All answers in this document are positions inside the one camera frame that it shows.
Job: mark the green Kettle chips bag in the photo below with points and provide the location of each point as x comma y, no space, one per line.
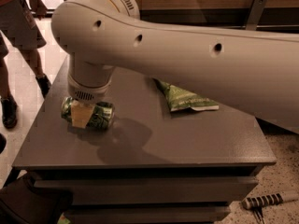
179,99

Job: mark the upper grey drawer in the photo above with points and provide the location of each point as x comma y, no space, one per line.
155,190

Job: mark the grey drawer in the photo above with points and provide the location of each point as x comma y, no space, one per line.
155,190
160,215

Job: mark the horizontal metal rail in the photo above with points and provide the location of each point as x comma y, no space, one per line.
291,29

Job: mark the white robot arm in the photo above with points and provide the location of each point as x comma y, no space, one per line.
252,71

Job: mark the dark brown bag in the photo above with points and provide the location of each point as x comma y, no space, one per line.
22,203

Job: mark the lower grey drawer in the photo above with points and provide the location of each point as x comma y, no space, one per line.
160,215

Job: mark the green La Croix can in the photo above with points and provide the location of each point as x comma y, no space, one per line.
102,117

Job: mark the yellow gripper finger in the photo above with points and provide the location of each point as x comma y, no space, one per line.
81,114

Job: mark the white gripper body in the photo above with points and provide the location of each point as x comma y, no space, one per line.
88,92

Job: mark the person in grey shorts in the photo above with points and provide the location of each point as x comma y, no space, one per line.
19,27

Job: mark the person's hand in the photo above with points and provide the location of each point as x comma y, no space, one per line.
39,8

